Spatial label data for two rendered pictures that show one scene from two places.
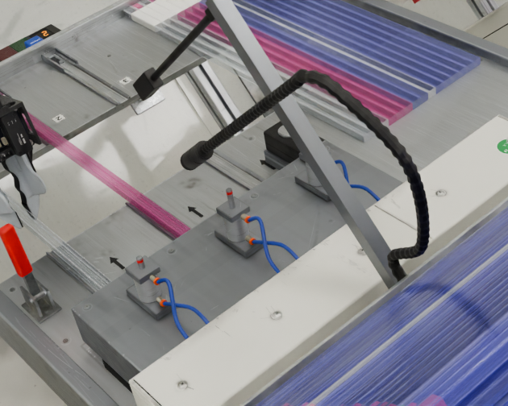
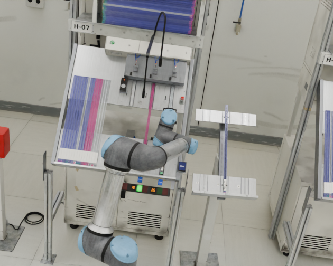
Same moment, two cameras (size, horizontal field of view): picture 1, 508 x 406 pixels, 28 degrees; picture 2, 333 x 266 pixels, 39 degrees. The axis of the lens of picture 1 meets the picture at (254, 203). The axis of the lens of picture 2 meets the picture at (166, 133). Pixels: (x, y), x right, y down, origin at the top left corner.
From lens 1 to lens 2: 2.45 m
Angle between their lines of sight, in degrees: 63
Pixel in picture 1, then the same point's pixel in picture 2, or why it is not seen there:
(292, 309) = (165, 49)
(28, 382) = not seen: hidden behind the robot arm
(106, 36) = not seen: hidden behind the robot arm
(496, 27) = not seen: outside the picture
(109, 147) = (73, 254)
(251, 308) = (168, 54)
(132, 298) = (176, 75)
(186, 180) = (139, 103)
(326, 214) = (141, 62)
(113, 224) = (158, 106)
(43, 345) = (188, 91)
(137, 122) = (58, 253)
